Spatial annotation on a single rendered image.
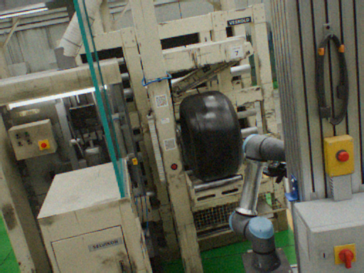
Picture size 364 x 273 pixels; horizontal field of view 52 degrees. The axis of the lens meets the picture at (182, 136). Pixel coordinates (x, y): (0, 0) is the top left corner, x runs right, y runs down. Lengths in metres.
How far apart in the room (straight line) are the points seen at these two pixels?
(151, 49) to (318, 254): 1.53
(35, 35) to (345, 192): 11.59
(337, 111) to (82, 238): 1.15
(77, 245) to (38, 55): 10.98
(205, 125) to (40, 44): 10.47
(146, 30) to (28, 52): 10.38
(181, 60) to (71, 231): 1.43
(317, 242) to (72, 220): 0.99
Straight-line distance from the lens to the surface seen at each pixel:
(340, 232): 1.33
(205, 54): 2.66
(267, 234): 1.90
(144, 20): 2.34
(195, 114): 2.30
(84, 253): 1.77
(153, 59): 2.34
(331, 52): 1.36
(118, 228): 1.71
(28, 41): 12.58
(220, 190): 2.51
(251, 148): 1.94
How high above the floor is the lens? 1.92
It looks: 16 degrees down
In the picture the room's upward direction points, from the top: 10 degrees counter-clockwise
